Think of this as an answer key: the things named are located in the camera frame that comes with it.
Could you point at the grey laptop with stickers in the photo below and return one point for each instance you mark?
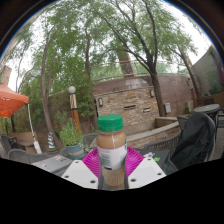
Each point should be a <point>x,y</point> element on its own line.
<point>53,163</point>

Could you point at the tree with leaning pale trunk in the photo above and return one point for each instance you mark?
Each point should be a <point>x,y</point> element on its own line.
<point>45,86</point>

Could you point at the orange canopy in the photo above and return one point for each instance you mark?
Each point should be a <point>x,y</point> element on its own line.
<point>11,100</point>

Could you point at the black jacket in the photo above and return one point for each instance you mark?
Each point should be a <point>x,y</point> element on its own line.
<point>195,140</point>

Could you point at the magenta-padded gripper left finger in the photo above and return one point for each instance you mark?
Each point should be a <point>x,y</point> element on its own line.
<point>80,174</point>

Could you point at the grey wall utility box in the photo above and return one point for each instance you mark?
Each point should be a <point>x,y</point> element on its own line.
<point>167,107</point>

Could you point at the black laptop with stickers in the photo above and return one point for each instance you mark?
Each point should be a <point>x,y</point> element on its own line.
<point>160,156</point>

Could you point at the blue yellow striped cone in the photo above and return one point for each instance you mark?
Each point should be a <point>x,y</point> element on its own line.
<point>51,141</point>

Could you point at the black wall lamp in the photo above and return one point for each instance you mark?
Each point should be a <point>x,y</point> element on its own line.
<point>152,93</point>
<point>100,101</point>

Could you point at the green plant in teal pot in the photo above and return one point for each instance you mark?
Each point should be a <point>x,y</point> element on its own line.
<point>70,136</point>

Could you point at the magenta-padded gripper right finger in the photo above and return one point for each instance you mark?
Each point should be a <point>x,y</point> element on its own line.
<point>148,171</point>

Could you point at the wooden lamp post with globe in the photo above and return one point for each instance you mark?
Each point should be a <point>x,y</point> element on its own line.
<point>74,110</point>

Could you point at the tree with dark trunk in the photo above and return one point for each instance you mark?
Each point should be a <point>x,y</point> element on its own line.
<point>156,86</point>

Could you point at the green-capped coffee drink bottle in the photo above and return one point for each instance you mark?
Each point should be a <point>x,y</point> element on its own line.
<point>111,148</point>

